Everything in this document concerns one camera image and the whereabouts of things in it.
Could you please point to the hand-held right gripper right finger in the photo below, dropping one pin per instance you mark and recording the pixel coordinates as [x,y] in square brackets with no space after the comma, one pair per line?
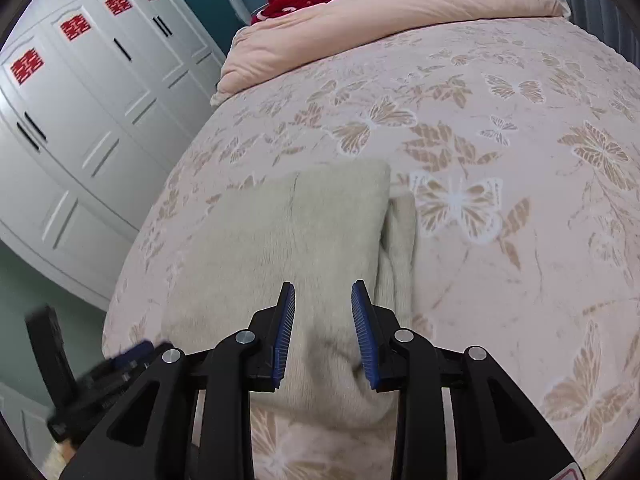
[362,340]

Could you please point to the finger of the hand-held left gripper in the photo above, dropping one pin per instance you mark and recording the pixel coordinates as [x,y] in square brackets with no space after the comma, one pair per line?
[134,352]

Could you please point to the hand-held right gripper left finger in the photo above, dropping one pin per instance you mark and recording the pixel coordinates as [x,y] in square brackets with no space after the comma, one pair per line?
[282,340]

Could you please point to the cream knit sweater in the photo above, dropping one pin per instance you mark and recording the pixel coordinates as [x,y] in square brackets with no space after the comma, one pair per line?
[280,240]

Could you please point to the pink butterfly print blanket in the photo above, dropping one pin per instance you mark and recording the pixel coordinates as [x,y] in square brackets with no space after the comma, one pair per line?
[500,260]

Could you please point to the white wardrobe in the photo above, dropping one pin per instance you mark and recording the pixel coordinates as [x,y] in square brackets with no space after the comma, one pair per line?
[90,135]

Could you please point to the pink quilt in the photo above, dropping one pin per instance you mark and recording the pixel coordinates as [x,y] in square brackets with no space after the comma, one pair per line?
[400,15]

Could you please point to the red cloth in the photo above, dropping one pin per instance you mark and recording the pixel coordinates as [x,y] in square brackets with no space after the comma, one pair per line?
[290,2]

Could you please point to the grey pleated curtain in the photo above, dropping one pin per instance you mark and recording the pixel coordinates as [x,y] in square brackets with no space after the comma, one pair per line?
[590,5]

